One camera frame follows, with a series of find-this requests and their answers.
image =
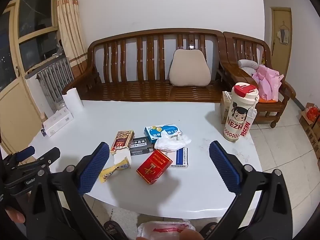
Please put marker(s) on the pink plastic bag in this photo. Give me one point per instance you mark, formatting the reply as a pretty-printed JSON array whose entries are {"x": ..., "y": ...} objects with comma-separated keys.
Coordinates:
[{"x": 267, "y": 82}]

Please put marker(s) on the beige carton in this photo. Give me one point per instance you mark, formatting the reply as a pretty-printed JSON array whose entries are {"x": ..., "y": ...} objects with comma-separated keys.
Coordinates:
[{"x": 225, "y": 110}]

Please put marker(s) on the printed cardboard box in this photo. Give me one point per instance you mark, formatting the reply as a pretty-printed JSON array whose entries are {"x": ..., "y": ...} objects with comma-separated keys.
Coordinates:
[{"x": 307, "y": 130}]

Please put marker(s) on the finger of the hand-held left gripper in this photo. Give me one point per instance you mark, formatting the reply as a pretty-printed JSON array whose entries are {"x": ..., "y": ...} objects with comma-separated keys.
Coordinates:
[
  {"x": 47, "y": 156},
  {"x": 26, "y": 152}
]

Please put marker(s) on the blue white medicine box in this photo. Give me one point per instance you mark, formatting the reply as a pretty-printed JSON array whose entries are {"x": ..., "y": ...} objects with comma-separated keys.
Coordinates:
[{"x": 155, "y": 132}]

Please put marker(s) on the red packet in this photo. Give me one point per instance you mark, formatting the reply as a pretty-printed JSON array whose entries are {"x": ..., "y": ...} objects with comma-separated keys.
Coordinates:
[{"x": 313, "y": 113}]

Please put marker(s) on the white red-print plastic bag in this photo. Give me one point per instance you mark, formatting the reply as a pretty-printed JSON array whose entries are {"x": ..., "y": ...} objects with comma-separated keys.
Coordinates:
[{"x": 162, "y": 230}]

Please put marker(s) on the white tissue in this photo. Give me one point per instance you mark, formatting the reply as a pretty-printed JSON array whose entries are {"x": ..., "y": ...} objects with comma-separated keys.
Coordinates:
[{"x": 172, "y": 143}]

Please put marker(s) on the gold red patterned box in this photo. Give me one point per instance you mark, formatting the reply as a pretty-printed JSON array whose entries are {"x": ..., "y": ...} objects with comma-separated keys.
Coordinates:
[{"x": 122, "y": 140}]

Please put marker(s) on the yellow framed balcony door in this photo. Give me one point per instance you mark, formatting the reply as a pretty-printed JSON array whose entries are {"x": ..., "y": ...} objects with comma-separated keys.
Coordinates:
[{"x": 15, "y": 100}]

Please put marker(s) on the red cigarette box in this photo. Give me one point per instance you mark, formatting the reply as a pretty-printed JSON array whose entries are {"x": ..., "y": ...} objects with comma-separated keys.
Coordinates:
[{"x": 152, "y": 167}]

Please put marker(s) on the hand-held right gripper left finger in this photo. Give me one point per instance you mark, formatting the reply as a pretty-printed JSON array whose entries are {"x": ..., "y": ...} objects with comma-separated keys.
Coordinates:
[{"x": 93, "y": 168}]

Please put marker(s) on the paper towel roll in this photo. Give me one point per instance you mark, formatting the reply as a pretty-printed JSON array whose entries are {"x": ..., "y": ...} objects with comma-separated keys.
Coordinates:
[{"x": 72, "y": 102}]

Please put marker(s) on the yellow snack wrapper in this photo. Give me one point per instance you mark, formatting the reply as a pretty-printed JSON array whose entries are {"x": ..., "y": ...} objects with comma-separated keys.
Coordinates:
[{"x": 120, "y": 166}]

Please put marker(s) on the beige back cushion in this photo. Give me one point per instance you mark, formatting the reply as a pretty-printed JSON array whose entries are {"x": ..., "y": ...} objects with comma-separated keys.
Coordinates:
[{"x": 187, "y": 67}]

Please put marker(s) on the person's left hand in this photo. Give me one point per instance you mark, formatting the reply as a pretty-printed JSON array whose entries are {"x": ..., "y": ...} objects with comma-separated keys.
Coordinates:
[{"x": 13, "y": 215}]

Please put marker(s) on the black flat box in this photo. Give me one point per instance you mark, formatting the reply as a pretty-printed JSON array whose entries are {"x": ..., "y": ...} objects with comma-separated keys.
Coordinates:
[{"x": 141, "y": 146}]

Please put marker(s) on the wooden armchair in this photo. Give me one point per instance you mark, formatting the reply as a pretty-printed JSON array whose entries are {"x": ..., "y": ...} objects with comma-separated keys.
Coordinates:
[{"x": 240, "y": 75}]

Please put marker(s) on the grey striped pillow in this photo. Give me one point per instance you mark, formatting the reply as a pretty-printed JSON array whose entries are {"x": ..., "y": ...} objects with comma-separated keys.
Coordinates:
[{"x": 246, "y": 65}]

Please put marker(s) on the cartoon print tumbler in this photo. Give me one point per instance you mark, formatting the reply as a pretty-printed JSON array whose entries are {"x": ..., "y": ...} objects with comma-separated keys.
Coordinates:
[{"x": 237, "y": 115}]

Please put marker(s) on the long white box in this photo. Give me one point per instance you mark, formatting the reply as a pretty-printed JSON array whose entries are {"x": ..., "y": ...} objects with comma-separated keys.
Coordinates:
[{"x": 57, "y": 121}]

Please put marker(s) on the white box blue stripe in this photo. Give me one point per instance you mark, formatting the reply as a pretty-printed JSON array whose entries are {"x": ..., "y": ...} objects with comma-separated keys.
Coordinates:
[{"x": 181, "y": 157}]

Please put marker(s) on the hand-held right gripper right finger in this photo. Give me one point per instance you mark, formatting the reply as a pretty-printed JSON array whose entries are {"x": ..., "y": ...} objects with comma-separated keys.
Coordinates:
[{"x": 225, "y": 165}]

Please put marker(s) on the grey radiator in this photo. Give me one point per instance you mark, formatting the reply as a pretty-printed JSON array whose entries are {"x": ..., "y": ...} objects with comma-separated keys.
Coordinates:
[{"x": 55, "y": 80}]

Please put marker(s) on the yellow room door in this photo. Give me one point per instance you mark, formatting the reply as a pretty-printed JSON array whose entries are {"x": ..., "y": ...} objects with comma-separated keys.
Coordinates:
[{"x": 277, "y": 55}]

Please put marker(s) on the hanging door ornament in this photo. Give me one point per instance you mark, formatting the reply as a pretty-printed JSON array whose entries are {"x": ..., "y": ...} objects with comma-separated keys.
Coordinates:
[{"x": 283, "y": 33}]

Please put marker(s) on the wooden slatted sofa bench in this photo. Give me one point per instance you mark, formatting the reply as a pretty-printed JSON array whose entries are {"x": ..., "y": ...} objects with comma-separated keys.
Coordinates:
[{"x": 150, "y": 90}]

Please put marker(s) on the cream striped curtain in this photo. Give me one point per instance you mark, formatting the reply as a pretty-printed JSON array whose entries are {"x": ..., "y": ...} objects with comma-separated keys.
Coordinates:
[{"x": 70, "y": 30}]

